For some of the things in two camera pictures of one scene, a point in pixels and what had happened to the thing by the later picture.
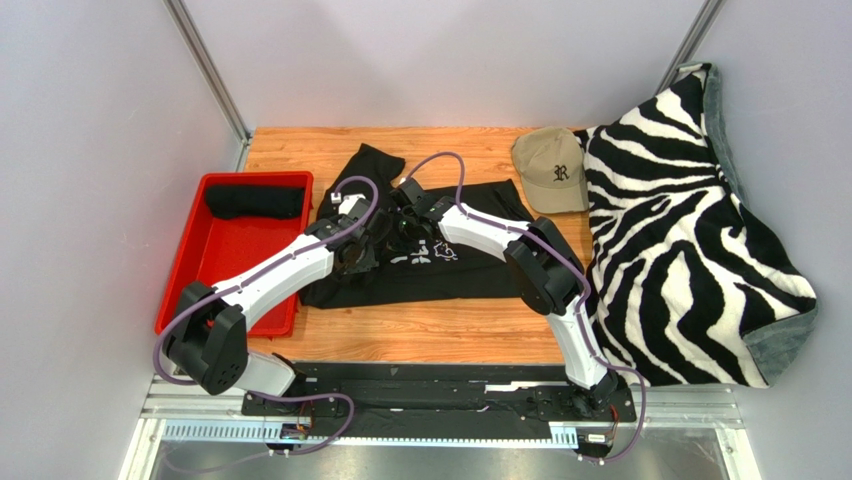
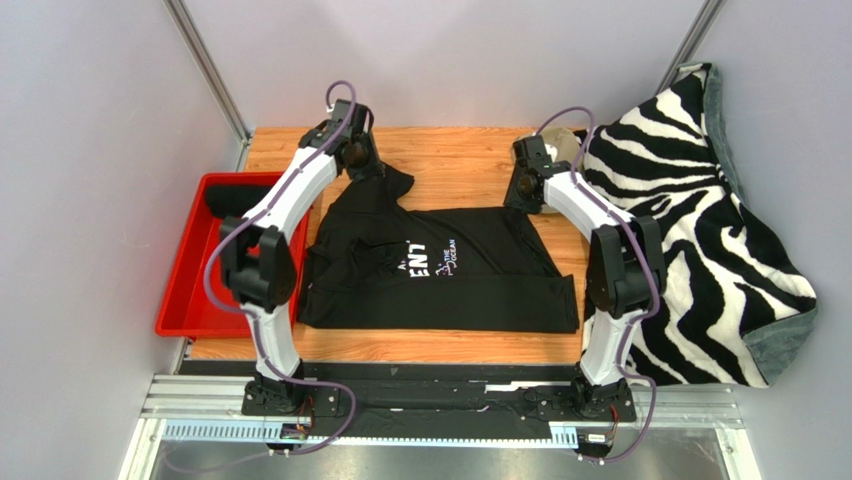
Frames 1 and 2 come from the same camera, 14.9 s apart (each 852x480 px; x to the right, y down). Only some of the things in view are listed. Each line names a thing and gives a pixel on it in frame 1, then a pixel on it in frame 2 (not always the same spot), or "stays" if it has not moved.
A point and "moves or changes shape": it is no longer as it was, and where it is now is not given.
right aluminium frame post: x=693 y=40 stays
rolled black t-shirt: x=255 y=201 stays
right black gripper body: x=405 y=229 to x=517 y=196
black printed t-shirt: x=421 y=263 moves or changes shape
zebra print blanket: x=686 y=291 stays
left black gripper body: x=365 y=261 to x=368 y=163
